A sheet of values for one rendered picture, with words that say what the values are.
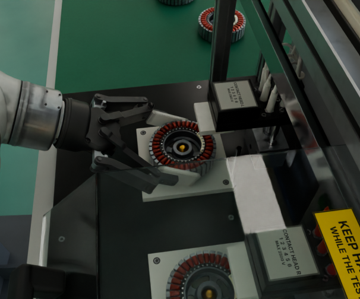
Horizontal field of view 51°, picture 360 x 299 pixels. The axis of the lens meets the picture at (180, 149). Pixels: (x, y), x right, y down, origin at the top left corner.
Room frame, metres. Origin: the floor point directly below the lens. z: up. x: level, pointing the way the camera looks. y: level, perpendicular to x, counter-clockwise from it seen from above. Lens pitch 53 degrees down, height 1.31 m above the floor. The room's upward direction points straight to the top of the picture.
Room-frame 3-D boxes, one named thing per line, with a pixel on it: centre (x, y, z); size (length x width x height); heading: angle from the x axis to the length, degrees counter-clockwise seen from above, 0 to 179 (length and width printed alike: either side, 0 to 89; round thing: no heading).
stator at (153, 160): (0.39, 0.00, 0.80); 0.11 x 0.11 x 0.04
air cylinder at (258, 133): (0.41, -0.15, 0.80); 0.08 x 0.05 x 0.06; 8
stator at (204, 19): (0.79, -0.10, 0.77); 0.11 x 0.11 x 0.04
